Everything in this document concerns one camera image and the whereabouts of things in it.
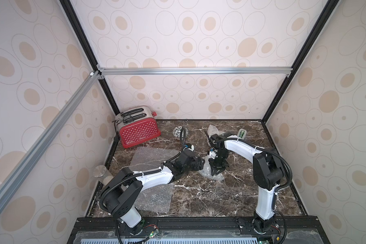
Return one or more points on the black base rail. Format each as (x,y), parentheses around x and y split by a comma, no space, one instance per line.
(199,230)

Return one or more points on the black right frame post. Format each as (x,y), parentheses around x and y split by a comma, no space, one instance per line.
(257,41)

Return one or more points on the black left frame post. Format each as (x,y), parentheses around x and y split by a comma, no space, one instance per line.
(86,47)

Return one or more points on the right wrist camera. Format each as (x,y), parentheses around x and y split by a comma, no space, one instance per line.
(212,154)

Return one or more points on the left diagonal aluminium rail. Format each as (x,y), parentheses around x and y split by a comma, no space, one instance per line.
(18,175)

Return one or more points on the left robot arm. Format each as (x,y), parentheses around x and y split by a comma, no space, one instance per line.
(119,195)

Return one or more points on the red silver toaster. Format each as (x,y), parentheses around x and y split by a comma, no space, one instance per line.
(136,126)

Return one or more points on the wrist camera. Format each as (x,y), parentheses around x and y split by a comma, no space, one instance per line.
(212,154)
(189,147)

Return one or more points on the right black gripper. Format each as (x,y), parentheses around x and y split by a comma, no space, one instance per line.
(218,161)

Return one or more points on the bubble wrap sheet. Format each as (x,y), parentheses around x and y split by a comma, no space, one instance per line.
(206,171)
(157,191)
(212,130)

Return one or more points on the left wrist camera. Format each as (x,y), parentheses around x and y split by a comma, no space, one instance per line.
(189,147)

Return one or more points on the horizontal aluminium rail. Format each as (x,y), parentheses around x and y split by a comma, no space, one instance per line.
(196,71)

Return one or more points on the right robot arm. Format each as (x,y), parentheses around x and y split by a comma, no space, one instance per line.
(270,172)

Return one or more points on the black white patterned bowl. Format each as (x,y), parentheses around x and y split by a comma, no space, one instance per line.
(180,132)

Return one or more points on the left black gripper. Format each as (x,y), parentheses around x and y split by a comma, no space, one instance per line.
(199,164)

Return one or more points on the black frame post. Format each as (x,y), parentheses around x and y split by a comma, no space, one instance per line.
(86,47)
(257,41)

